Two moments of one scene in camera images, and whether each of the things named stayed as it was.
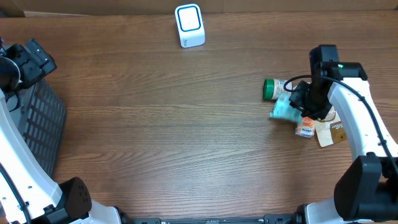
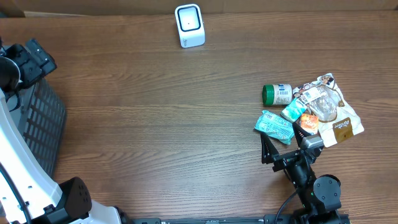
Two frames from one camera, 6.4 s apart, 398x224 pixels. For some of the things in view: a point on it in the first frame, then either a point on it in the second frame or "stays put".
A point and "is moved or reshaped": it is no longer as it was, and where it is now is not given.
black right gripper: x=296 y=101 → x=269 y=152
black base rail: x=283 y=218 stays put
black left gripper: x=40 y=58 stays put
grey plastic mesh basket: x=39 y=114 stays put
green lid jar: x=272 y=88 is moved or reshaped
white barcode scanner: x=189 y=25 stays put
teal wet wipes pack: x=283 y=110 → x=279 y=128
